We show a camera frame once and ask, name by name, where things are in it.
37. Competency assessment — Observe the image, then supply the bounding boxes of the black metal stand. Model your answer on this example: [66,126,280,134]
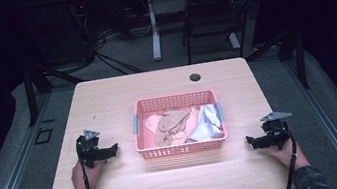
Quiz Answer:
[19,56,91,129]
[241,24,311,98]

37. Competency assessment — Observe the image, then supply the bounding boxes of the black floor cables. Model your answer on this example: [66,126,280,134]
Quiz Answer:
[69,0,146,83]

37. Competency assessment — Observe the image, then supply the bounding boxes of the white desk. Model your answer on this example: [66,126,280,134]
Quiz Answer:
[124,0,281,65]

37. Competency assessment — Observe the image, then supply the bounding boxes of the pink cloth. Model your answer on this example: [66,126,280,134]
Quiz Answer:
[138,103,207,151]

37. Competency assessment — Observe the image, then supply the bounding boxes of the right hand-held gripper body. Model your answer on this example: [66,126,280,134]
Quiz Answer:
[258,109,298,153]

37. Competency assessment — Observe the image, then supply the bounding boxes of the person's left hand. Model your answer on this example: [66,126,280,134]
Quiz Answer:
[68,157,111,189]

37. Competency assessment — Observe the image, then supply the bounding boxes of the black folding chair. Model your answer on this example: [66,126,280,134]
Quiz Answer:
[175,0,268,67]

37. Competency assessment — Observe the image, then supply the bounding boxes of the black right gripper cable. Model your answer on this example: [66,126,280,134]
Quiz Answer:
[271,124,305,189]

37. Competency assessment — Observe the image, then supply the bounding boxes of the white cloth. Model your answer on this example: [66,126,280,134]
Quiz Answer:
[182,101,225,144]

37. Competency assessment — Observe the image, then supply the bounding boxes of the person's right hand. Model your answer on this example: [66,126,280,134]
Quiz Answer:
[259,136,312,176]

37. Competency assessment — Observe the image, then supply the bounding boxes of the black table grommet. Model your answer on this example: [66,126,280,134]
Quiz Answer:
[188,72,203,83]

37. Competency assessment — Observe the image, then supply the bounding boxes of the tan cloth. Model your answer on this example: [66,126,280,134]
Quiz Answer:
[150,106,196,149]

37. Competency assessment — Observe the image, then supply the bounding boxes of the pink plastic basket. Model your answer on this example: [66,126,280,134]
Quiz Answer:
[128,87,231,162]

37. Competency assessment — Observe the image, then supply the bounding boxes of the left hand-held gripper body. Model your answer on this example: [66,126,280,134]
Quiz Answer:
[73,127,108,172]

